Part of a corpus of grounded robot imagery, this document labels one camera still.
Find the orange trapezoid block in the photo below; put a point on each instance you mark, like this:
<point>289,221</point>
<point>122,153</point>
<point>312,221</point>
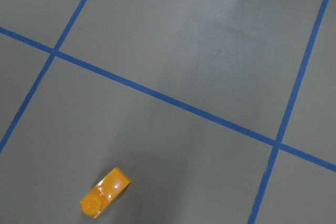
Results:
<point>104,193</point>

